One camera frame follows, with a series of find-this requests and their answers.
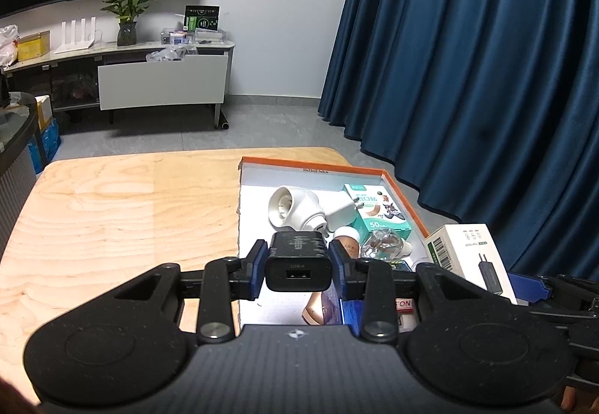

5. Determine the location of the right hand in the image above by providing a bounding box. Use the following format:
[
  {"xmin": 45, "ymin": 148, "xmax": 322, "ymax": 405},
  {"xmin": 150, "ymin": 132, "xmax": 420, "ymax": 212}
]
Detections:
[{"xmin": 560, "ymin": 386, "xmax": 578, "ymax": 412}]

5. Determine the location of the bronze hand cream bottle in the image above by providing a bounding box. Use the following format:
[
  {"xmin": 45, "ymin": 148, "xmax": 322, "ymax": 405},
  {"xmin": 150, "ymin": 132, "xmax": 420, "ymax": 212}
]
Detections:
[{"xmin": 301, "ymin": 226, "xmax": 363, "ymax": 327}]

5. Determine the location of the black green display box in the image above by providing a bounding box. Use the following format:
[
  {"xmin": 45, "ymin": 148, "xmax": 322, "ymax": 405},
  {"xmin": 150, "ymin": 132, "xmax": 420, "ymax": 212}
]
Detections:
[{"xmin": 183, "ymin": 5, "xmax": 220, "ymax": 31}]

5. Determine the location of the white wifi router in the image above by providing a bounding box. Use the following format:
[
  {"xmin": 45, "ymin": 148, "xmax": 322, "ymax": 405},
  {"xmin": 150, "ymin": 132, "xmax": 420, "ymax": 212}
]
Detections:
[{"xmin": 54, "ymin": 16, "xmax": 97, "ymax": 54}]

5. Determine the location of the potted green plant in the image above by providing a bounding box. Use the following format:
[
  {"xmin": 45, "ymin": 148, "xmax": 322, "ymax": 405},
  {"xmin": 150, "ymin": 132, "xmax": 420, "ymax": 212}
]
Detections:
[{"xmin": 100, "ymin": 0, "xmax": 151, "ymax": 47}]

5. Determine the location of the white charger box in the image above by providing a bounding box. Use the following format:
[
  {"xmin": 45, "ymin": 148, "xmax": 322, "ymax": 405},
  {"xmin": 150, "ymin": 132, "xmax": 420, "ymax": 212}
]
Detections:
[{"xmin": 426, "ymin": 223, "xmax": 517, "ymax": 304}]

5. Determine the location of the clear glass bottle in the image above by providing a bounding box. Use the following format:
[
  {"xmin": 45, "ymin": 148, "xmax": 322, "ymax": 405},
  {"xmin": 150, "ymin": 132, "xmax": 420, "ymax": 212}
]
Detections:
[{"xmin": 359, "ymin": 228, "xmax": 413, "ymax": 262}]

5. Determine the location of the black usb charger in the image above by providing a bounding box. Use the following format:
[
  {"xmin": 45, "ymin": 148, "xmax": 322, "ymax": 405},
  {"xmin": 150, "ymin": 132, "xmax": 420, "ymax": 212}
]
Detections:
[{"xmin": 265, "ymin": 230, "xmax": 332, "ymax": 292}]

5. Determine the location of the white power adapter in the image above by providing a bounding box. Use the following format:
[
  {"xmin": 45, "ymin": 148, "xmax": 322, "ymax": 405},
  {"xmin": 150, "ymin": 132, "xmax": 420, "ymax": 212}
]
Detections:
[{"xmin": 321, "ymin": 192, "xmax": 358, "ymax": 232}]

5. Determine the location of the white tv cabinet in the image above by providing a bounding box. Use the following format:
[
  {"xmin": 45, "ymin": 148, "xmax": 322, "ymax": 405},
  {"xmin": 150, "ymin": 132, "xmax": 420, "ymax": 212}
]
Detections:
[{"xmin": 4, "ymin": 42, "xmax": 234, "ymax": 129}]

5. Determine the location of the blue tin box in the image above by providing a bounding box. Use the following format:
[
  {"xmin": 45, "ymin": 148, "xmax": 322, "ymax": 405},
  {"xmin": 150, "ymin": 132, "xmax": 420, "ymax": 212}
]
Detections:
[{"xmin": 321, "ymin": 287, "xmax": 364, "ymax": 337}]

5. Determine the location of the black round side table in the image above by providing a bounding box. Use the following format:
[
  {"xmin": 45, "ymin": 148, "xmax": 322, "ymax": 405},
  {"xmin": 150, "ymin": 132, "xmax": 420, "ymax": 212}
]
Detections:
[{"xmin": 0, "ymin": 92, "xmax": 39, "ymax": 255}]

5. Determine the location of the orange-rimmed white box lid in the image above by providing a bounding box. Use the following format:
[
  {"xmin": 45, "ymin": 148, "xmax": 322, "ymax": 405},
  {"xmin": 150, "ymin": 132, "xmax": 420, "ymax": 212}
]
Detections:
[{"xmin": 238, "ymin": 157, "xmax": 429, "ymax": 329}]

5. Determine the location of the teal small product box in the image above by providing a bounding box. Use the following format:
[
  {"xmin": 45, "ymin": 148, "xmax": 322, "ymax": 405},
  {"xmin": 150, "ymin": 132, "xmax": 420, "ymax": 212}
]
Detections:
[{"xmin": 344, "ymin": 184, "xmax": 412, "ymax": 245}]

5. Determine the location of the yellow box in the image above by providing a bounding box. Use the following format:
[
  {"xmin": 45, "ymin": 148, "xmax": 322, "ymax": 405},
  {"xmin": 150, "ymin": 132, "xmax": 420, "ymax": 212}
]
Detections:
[{"xmin": 17, "ymin": 30, "xmax": 51, "ymax": 62}]

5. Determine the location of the red and green card box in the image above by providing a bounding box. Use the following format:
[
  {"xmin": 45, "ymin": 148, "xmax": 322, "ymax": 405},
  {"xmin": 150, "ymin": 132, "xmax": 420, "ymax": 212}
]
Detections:
[{"xmin": 396, "ymin": 298, "xmax": 419, "ymax": 333}]

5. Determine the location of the blue curtain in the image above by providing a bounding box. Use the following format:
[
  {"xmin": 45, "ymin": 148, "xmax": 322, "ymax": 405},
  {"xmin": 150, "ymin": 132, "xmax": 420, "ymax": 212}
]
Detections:
[{"xmin": 319, "ymin": 0, "xmax": 598, "ymax": 280}]

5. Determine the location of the white plastic bag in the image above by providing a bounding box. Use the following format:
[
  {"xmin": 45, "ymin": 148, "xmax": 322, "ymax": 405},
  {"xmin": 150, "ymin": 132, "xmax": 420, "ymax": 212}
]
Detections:
[{"xmin": 0, "ymin": 24, "xmax": 19, "ymax": 68}]

